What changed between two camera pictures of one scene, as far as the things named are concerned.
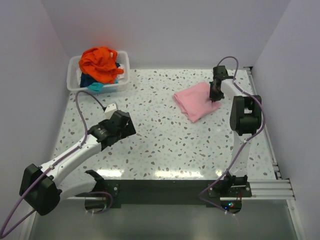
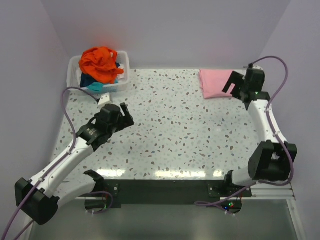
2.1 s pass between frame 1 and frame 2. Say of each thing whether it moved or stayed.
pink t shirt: moved
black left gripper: moved
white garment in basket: stayed
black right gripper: moved
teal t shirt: stayed
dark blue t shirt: stayed
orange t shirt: stayed
